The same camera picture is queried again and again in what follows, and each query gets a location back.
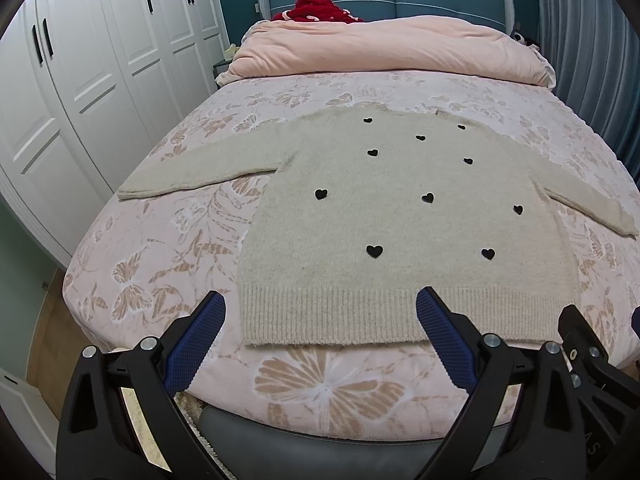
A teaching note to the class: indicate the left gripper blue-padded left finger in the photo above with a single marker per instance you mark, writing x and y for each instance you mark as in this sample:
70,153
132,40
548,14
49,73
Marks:
96,437

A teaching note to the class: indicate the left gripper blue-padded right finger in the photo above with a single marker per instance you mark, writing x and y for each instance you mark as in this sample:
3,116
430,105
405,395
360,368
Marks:
522,418

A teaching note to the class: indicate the beige sweater with black hearts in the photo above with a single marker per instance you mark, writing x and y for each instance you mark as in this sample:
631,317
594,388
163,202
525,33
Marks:
365,207

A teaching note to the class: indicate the cream fluffy rug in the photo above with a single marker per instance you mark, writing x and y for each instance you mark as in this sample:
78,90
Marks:
191,409

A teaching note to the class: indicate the pink floral bed cover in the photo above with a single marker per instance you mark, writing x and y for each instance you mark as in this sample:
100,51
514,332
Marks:
146,262

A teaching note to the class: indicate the blue-grey curtain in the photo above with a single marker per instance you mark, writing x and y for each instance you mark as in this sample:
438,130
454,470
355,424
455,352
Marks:
595,53

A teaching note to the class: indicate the white wardrobe with red stickers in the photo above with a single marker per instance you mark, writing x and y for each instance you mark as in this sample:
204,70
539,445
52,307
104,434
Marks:
88,88

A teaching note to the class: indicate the pink folded duvet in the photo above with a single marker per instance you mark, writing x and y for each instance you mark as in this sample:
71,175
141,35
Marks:
427,42

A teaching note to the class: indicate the small bedside table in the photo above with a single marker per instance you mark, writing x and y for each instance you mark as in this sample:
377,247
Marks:
224,63

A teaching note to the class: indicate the red garment near headboard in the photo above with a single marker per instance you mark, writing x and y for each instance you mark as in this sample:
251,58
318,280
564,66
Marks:
310,11

